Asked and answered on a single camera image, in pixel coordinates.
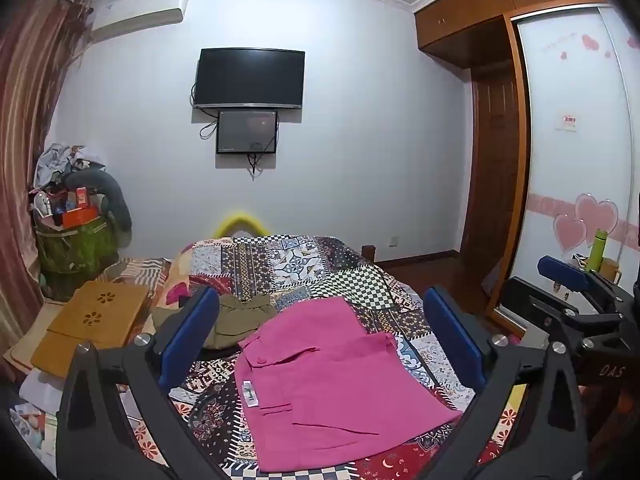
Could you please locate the olive green pants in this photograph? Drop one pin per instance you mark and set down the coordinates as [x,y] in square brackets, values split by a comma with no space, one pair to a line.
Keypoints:
[240,321]

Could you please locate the patchwork printed blanket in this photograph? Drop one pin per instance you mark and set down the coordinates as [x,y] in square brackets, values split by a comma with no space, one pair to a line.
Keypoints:
[350,270]

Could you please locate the wooden bed post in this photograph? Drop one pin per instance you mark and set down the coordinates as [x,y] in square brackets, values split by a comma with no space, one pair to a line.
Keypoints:
[368,254]

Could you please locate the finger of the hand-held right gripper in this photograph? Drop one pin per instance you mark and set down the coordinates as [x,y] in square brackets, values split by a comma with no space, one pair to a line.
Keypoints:
[530,305]
[565,274]

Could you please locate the striped patterned cloth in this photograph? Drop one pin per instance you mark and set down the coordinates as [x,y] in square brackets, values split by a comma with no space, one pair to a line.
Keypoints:
[135,270]

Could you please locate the wooden lap desk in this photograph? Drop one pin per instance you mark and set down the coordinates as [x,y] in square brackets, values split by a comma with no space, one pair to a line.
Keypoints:
[95,325]

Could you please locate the green patterned storage bag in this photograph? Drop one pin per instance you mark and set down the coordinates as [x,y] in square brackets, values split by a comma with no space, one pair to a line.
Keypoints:
[75,250]

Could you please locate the black wall television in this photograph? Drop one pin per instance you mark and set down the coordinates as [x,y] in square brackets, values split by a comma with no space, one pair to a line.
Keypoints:
[249,78]

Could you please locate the orange box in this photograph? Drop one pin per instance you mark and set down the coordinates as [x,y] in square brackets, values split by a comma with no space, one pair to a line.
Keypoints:
[77,216]

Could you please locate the brown wooden door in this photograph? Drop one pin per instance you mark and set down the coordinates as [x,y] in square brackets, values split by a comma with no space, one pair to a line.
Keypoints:
[492,170]

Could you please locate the small black wall monitor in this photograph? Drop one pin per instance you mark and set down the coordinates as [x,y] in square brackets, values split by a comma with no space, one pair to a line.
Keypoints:
[247,131]

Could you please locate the grey neck pillow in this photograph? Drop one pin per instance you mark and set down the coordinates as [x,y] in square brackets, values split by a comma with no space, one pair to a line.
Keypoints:
[112,195]

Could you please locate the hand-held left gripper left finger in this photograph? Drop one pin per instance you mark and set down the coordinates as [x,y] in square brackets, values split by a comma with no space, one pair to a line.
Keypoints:
[192,331]

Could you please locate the white air conditioner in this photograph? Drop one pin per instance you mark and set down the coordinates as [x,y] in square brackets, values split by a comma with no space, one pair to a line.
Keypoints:
[137,15]

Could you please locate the green bottle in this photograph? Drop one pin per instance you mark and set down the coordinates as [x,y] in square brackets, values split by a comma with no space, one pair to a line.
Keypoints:
[597,250]

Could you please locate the floor clutter pile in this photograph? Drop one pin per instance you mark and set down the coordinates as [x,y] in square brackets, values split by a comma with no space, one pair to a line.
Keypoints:
[35,415]

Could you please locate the pink striped curtain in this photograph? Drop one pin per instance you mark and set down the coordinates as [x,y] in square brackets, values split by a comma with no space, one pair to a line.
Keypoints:
[25,160]

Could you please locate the wooden mug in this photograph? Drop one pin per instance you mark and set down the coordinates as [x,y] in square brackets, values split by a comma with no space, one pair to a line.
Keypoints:
[612,270]

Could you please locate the pile of crumpled clothes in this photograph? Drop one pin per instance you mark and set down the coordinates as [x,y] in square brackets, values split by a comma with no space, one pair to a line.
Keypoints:
[62,160]

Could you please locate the pink pants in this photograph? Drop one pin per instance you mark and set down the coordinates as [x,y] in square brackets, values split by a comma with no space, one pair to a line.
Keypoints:
[325,385]

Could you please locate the wooden wardrobe with heart stickers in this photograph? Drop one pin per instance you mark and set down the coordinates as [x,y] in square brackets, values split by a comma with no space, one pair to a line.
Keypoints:
[570,160]

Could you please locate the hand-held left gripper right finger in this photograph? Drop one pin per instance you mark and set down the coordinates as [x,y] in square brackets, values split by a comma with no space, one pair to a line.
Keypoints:
[455,331]

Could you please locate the yellow curved object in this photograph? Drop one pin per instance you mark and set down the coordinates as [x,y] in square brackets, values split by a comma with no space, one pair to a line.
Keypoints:
[240,221]

